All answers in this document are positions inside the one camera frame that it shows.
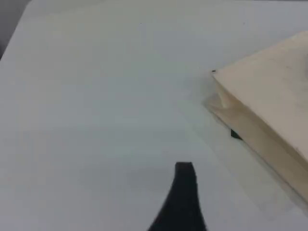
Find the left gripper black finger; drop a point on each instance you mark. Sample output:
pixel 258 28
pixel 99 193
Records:
pixel 183 207

